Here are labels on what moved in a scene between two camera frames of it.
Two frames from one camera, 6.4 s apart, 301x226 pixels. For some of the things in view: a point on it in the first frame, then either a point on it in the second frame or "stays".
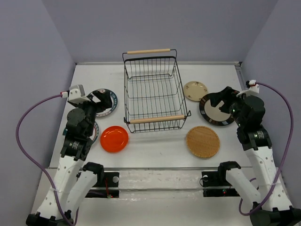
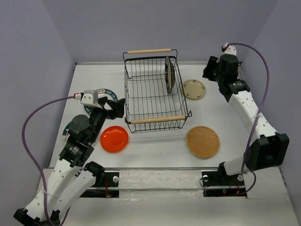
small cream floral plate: (195, 90) stays
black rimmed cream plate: (213, 114) to (170, 75)
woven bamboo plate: (202, 141) stays
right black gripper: (226, 93) to (212, 61)
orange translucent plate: (114, 139) stays
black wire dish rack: (154, 99) stays
